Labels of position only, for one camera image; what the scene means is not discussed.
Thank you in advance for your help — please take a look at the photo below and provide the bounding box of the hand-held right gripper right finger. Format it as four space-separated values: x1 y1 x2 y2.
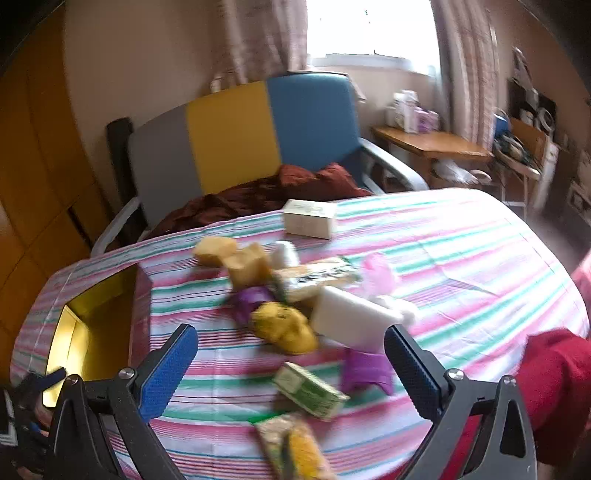
383 324 539 480

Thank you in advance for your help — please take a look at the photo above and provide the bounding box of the labelled clear packet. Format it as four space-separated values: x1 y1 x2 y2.
272 256 361 303

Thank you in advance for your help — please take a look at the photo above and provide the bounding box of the dark red blanket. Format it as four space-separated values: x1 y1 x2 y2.
148 162 375 238

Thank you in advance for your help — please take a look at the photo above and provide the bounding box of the white plastic bag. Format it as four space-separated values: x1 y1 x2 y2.
431 159 492 185

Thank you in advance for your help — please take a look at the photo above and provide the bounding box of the small purple box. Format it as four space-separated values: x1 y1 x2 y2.
416 107 441 132

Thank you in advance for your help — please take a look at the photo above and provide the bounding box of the wooden side table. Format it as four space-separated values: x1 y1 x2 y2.
372 126 497 190

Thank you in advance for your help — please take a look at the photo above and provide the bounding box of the beige cardboard box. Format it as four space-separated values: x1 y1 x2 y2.
281 199 338 240

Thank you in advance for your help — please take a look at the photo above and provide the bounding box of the white foam block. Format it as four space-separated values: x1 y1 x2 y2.
308 285 404 354

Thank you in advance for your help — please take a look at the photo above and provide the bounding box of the purple plastic piece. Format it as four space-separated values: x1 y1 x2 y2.
229 286 278 329
341 348 397 397

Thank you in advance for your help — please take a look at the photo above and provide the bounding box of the yellow green scouring pad packet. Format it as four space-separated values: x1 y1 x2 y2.
249 412 338 480

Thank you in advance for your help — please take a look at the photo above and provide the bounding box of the wooden wardrobe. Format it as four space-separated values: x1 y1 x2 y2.
0 9 125 374

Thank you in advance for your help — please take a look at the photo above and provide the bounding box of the grey yellow blue chair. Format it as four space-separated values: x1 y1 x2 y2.
90 71 430 257

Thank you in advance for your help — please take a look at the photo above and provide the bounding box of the patterned curtain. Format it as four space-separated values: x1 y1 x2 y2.
217 0 310 86
429 0 502 148

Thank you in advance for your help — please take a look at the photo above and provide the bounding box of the gold tin box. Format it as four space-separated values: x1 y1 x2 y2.
44 264 153 407

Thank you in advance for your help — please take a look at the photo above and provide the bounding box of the person's red clothing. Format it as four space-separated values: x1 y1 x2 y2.
457 328 591 480

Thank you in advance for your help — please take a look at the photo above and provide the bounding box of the pink plastic tray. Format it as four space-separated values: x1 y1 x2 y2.
360 254 400 296

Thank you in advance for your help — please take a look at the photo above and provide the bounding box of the striped tablecloth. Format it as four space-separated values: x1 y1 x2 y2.
9 187 591 480

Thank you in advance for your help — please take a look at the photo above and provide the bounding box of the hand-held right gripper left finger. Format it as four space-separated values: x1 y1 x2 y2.
46 323 200 480

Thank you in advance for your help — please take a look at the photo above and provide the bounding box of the green paper box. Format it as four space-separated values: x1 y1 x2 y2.
272 361 351 422

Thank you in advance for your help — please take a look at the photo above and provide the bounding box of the window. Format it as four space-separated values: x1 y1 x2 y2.
305 0 441 75

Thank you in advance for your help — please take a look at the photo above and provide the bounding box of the yellow sponge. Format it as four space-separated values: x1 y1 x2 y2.
193 236 238 267
224 243 273 291

